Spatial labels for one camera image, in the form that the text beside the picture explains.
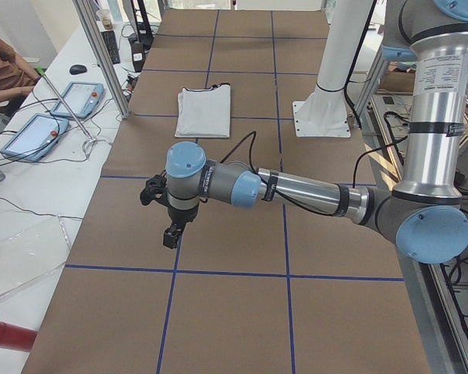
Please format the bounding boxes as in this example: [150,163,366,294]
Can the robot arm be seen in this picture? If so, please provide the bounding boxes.
[140,1,468,264]

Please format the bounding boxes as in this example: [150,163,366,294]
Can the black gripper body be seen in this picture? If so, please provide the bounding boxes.
[140,175,198,232]

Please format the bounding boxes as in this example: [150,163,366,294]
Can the aluminium frame post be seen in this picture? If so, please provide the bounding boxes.
[73,0,130,118]

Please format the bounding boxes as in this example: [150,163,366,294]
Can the teach pendant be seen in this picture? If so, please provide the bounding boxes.
[0,114,69,162]
[62,82,105,119]

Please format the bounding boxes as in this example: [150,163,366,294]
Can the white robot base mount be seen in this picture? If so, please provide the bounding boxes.
[292,0,375,138]

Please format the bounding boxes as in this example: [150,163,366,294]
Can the seated person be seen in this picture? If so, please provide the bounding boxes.
[0,38,41,117]

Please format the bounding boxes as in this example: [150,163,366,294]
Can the far teach pendant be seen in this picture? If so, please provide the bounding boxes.
[62,82,105,119]

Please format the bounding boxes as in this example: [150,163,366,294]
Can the black computer mouse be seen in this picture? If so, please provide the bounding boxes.
[69,64,87,76]

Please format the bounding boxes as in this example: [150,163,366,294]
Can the grey cartoon print t-shirt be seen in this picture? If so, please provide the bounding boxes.
[175,83,231,139]

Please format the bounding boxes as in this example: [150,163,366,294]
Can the near teach pendant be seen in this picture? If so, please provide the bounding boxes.
[0,114,69,162]

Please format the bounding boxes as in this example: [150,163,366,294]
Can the clear plastic bag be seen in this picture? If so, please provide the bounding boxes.
[0,217,71,302]

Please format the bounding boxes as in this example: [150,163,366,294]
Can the black keyboard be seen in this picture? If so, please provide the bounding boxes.
[101,30,121,65]

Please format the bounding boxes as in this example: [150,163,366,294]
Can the red cylinder bottle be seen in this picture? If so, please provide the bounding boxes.
[0,321,37,352]

